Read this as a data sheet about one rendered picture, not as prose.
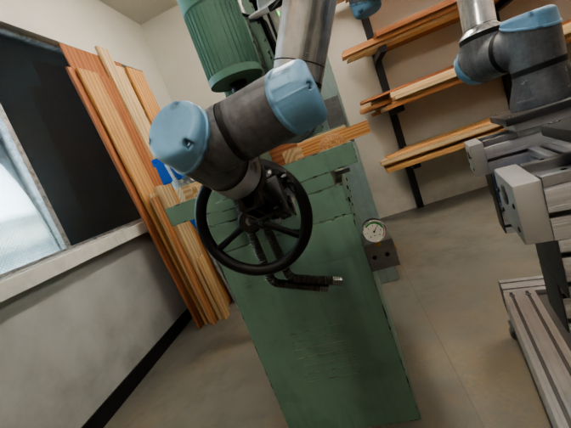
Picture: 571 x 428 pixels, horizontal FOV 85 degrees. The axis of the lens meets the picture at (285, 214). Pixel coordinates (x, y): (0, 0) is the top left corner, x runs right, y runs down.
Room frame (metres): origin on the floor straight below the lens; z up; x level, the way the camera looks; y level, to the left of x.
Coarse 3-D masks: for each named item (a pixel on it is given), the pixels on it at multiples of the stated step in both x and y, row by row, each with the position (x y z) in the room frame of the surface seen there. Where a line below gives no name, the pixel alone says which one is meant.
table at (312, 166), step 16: (352, 144) 0.85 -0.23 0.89; (304, 160) 0.88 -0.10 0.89; (320, 160) 0.87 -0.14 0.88; (336, 160) 0.86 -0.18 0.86; (352, 160) 0.85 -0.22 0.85; (304, 176) 0.88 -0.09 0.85; (176, 208) 0.98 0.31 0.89; (192, 208) 0.97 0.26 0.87; (208, 208) 0.96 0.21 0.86; (224, 208) 0.84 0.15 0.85; (176, 224) 0.99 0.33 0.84
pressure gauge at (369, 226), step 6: (366, 222) 0.79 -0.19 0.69; (372, 222) 0.79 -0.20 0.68; (378, 222) 0.78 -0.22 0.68; (366, 228) 0.79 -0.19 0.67; (372, 228) 0.79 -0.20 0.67; (378, 228) 0.79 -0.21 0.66; (384, 228) 0.78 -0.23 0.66; (366, 234) 0.79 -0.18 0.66; (372, 234) 0.79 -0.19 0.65; (378, 234) 0.79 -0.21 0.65; (384, 234) 0.78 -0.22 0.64; (366, 240) 0.79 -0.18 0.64; (372, 240) 0.79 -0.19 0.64; (378, 240) 0.79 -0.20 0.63
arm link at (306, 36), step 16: (288, 0) 0.45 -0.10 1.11; (304, 0) 0.44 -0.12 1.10; (320, 0) 0.44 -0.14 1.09; (336, 0) 0.47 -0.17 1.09; (288, 16) 0.45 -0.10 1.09; (304, 16) 0.44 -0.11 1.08; (320, 16) 0.44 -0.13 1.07; (288, 32) 0.45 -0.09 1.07; (304, 32) 0.44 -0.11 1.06; (320, 32) 0.45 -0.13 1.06; (288, 48) 0.45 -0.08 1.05; (304, 48) 0.45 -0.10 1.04; (320, 48) 0.45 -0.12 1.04; (320, 64) 0.46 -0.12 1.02; (320, 80) 0.47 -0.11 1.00
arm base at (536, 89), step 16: (544, 64) 0.77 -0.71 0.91; (560, 64) 0.76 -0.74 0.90; (512, 80) 0.84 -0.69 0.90; (528, 80) 0.79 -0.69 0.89; (544, 80) 0.77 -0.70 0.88; (560, 80) 0.75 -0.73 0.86; (512, 96) 0.84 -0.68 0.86; (528, 96) 0.80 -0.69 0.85; (544, 96) 0.76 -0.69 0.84; (560, 96) 0.75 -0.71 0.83; (512, 112) 0.84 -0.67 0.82
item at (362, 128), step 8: (344, 128) 1.00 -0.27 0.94; (352, 128) 0.99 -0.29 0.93; (360, 128) 0.99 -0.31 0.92; (368, 128) 0.98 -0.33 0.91; (344, 136) 1.00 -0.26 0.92; (352, 136) 0.99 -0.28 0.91; (304, 144) 1.03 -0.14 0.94; (312, 144) 1.02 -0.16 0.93; (304, 152) 1.03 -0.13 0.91; (312, 152) 1.03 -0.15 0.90
